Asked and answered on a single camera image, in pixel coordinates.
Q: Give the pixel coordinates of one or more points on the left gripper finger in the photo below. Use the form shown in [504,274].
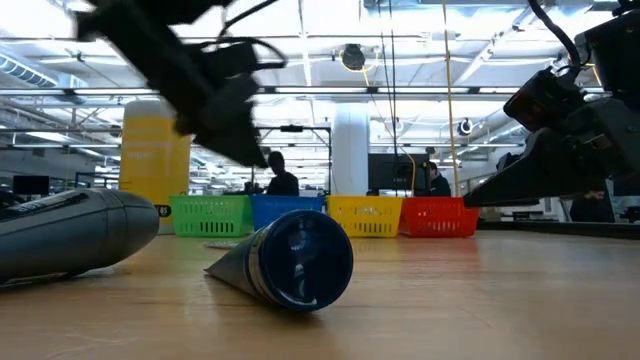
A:
[235,140]

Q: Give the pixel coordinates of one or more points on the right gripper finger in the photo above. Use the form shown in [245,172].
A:
[540,175]

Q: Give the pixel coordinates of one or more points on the grey comb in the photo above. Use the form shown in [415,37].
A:
[220,245]

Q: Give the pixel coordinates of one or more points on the dark blue tube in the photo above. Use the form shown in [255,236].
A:
[300,260]

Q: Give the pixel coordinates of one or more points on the dark grey deodorant stick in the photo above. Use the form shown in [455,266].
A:
[75,230]

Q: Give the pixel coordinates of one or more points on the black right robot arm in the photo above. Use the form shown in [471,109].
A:
[615,50]

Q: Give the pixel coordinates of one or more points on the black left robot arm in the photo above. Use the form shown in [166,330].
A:
[150,50]

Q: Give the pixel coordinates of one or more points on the person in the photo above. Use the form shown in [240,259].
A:
[282,182]
[592,210]
[440,185]

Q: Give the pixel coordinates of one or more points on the green plastic basket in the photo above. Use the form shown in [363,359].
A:
[210,215]

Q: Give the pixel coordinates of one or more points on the blue plastic basket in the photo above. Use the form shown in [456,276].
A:
[280,207]

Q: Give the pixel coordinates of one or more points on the red plastic basket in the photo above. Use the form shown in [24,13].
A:
[437,217]

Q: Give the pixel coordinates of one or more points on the white round pillar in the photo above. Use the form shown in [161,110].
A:
[350,150]

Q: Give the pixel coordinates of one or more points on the black computer monitor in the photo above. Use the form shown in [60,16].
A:
[395,172]

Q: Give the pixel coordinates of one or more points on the yellow plastic basket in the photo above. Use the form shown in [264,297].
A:
[365,215]

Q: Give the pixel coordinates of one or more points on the small black monitor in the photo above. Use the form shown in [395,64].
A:
[30,185]

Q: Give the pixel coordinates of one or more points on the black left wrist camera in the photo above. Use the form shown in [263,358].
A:
[230,57]

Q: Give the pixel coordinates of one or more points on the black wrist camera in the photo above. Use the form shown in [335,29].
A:
[230,57]
[540,100]

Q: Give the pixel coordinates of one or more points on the black aluminium table frame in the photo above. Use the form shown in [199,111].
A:
[550,229]

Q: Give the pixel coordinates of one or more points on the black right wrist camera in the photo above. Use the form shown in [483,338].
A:
[540,100]

